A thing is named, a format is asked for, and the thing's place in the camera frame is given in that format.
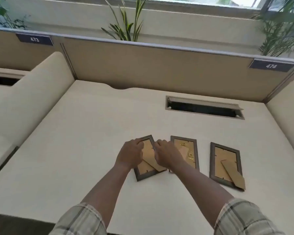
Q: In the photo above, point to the person's left hand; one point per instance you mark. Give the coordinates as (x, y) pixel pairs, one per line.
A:
(129, 155)

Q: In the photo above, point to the person's right hand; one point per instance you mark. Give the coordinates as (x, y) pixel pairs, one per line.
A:
(167, 155)

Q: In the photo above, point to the person's right fingers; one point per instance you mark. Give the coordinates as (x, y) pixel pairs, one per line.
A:
(159, 145)

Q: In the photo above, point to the person's left fingers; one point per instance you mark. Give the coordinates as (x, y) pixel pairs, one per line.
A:
(137, 142)

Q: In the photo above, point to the grey picture frame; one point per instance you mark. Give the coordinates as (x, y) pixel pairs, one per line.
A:
(149, 166)
(226, 163)
(188, 151)

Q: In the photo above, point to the person's right forearm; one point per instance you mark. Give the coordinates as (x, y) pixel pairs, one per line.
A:
(198, 190)

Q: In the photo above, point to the person's left forearm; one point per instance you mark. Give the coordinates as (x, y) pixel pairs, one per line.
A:
(105, 193)

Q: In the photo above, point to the beige desk partition panel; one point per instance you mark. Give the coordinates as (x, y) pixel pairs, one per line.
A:
(166, 68)
(26, 50)

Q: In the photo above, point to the cream side divider panel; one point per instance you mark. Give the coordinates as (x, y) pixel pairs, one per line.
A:
(288, 115)
(31, 100)

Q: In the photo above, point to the long-leaved green plant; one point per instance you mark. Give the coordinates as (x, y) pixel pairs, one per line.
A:
(126, 24)

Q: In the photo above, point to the dark blue number sign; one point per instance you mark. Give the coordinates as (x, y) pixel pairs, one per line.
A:
(271, 66)
(34, 39)

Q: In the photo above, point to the window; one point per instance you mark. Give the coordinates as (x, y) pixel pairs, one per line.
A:
(210, 1)

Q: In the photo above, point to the feathery palm plant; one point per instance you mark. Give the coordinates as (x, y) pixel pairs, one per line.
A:
(279, 31)

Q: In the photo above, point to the small leafy green plant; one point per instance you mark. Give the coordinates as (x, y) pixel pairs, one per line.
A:
(6, 18)

